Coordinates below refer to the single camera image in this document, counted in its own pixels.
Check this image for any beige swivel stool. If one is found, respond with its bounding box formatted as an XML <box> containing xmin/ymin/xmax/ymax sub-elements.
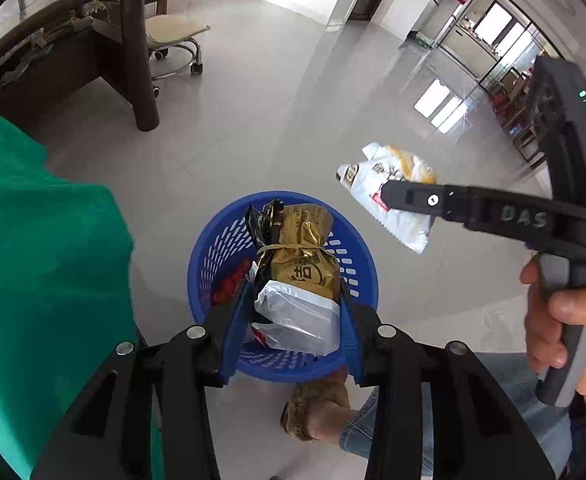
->
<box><xmin>145</xmin><ymin>12</ymin><xmax>212</xmax><ymax>79</ymax></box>

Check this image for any green patterned tablecloth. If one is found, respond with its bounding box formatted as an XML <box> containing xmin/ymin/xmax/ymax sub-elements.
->
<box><xmin>0</xmin><ymin>107</ymin><xmax>166</xmax><ymax>480</ymax></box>

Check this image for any blue plastic basket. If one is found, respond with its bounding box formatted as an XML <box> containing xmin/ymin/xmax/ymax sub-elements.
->
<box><xmin>188</xmin><ymin>191</ymin><xmax>378</xmax><ymax>383</ymax></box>

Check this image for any white yellow snack bag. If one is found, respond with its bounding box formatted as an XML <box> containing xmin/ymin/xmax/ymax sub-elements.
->
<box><xmin>336</xmin><ymin>142</ymin><xmax>438</xmax><ymax>255</ymax></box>

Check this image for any red plastic wrapper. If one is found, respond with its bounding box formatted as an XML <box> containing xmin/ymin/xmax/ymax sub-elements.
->
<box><xmin>212</xmin><ymin>259</ymin><xmax>254</xmax><ymax>306</ymax></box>

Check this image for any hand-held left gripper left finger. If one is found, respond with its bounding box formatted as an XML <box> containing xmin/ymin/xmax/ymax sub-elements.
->
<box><xmin>30</xmin><ymin>277</ymin><xmax>254</xmax><ymax>480</ymax></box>

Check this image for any dark wooden coffee table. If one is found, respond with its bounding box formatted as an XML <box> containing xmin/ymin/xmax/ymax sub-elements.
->
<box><xmin>0</xmin><ymin>0</ymin><xmax>161</xmax><ymax>133</ymax></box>

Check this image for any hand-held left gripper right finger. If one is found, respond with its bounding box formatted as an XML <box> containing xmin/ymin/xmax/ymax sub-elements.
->
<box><xmin>338</xmin><ymin>290</ymin><xmax>556</xmax><ymax>480</ymax></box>

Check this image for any person's right hand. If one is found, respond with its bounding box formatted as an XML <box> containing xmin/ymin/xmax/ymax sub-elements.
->
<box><xmin>520</xmin><ymin>255</ymin><xmax>586</xmax><ymax>407</ymax></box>

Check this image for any glass partition door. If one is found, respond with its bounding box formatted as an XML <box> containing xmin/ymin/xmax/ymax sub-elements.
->
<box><xmin>438</xmin><ymin>0</ymin><xmax>564</xmax><ymax>92</ymax></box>

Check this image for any person's leg in jeans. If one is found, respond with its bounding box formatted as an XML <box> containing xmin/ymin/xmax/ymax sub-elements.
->
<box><xmin>340</xmin><ymin>352</ymin><xmax>574</xmax><ymax>477</ymax></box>

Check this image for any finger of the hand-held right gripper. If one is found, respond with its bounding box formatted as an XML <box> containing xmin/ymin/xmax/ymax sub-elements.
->
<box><xmin>379</xmin><ymin>179</ymin><xmax>469</xmax><ymax>228</ymax></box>

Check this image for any black shiny wrapper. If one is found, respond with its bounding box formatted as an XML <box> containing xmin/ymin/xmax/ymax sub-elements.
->
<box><xmin>245</xmin><ymin>199</ymin><xmax>286</xmax><ymax>253</ymax></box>

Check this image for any brown fuzzy slipper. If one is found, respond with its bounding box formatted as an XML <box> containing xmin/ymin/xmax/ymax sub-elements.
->
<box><xmin>280</xmin><ymin>374</ymin><xmax>361</xmax><ymax>443</ymax></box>

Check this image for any gold tied bag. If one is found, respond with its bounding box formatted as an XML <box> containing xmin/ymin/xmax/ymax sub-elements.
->
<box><xmin>255</xmin><ymin>203</ymin><xmax>341</xmax><ymax>306</ymax></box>

